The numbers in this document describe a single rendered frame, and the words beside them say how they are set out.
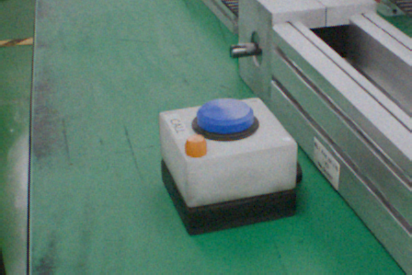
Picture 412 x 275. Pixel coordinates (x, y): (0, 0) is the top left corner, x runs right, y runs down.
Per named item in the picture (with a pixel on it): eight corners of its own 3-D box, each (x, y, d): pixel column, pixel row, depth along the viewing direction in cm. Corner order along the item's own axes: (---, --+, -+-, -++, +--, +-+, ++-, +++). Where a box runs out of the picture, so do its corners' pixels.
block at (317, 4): (215, 78, 81) (213, -15, 77) (331, 63, 85) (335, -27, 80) (245, 118, 73) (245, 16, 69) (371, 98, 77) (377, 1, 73)
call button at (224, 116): (190, 125, 60) (189, 100, 59) (243, 117, 62) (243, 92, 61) (206, 151, 57) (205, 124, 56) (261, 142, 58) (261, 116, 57)
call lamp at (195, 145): (182, 148, 56) (181, 132, 55) (203, 145, 56) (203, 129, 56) (188, 159, 55) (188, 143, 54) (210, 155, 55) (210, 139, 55)
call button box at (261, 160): (161, 180, 64) (156, 107, 61) (279, 160, 67) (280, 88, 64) (188, 236, 57) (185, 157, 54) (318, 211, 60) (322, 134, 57)
